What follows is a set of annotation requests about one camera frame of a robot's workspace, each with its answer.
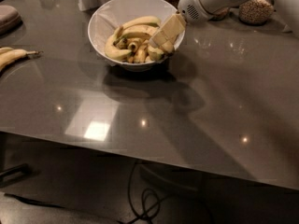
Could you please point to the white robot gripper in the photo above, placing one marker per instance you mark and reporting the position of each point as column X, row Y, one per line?
column 191, row 4

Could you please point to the large yellow banana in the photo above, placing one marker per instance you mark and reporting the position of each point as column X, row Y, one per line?
column 133, row 37

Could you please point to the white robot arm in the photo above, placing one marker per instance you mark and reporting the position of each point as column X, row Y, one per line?
column 288, row 10

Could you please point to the upper yellow banana in bowl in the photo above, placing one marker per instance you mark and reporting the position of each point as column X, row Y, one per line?
column 145, row 20

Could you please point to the small banana bunch in bowl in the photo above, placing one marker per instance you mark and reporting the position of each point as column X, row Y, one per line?
column 141, row 50

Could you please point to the left curved yellow banana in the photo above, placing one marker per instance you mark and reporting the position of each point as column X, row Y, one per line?
column 112, row 51

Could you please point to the white ceramic bowl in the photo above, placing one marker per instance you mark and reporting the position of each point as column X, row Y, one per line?
column 114, row 13

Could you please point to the yellow banana on table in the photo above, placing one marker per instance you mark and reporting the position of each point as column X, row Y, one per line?
column 13, row 55

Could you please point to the grey pad at left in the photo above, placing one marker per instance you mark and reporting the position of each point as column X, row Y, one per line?
column 9, row 18

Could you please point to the black chair leg left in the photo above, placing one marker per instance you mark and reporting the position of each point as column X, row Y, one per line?
column 19, row 169

